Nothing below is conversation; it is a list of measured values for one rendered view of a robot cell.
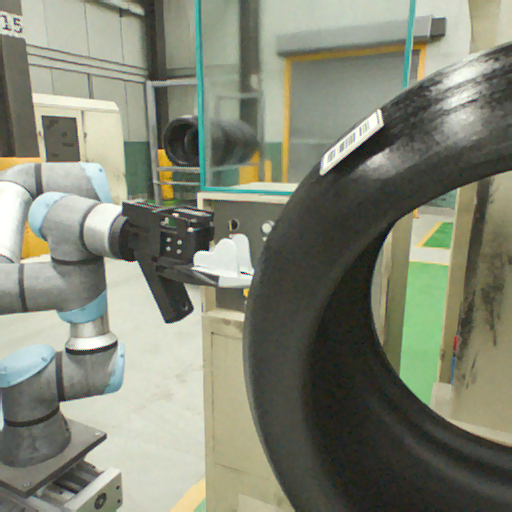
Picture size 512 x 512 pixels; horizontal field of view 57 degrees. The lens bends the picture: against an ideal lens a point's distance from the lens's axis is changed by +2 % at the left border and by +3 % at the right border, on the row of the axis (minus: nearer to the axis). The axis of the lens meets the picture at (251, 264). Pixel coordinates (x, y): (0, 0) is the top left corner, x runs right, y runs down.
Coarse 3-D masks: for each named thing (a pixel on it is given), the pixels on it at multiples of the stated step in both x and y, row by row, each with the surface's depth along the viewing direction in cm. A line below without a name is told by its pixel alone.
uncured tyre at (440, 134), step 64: (384, 128) 38; (448, 128) 34; (320, 192) 40; (384, 192) 37; (320, 256) 40; (256, 320) 46; (320, 320) 69; (256, 384) 47; (320, 384) 67; (384, 384) 71; (320, 448) 46; (384, 448) 69; (448, 448) 69
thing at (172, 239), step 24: (120, 216) 62; (144, 216) 61; (168, 216) 57; (192, 216) 61; (120, 240) 62; (144, 240) 62; (168, 240) 59; (192, 240) 58; (168, 264) 59; (192, 264) 60
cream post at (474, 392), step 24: (504, 0) 64; (504, 24) 65; (480, 192) 71; (504, 192) 69; (480, 216) 71; (504, 216) 70; (480, 240) 72; (504, 240) 71; (480, 264) 73; (504, 264) 71; (480, 288) 74; (504, 288) 72; (480, 312) 74; (504, 312) 73; (480, 336) 75; (504, 336) 74; (456, 360) 78; (480, 360) 76; (504, 360) 75; (456, 384) 79; (480, 384) 77; (504, 384) 75; (456, 408) 80; (480, 408) 78; (504, 408) 76; (504, 432) 77
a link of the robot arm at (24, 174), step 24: (24, 168) 97; (0, 192) 90; (24, 192) 93; (0, 216) 81; (24, 216) 89; (0, 240) 75; (0, 264) 69; (24, 264) 69; (0, 288) 66; (0, 312) 67; (24, 312) 69
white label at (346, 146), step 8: (376, 112) 38; (368, 120) 39; (376, 120) 37; (360, 128) 39; (368, 128) 37; (376, 128) 36; (352, 136) 39; (360, 136) 37; (368, 136) 36; (336, 144) 41; (344, 144) 39; (352, 144) 37; (328, 152) 41; (336, 152) 39; (344, 152) 37; (328, 160) 39; (336, 160) 38; (328, 168) 38
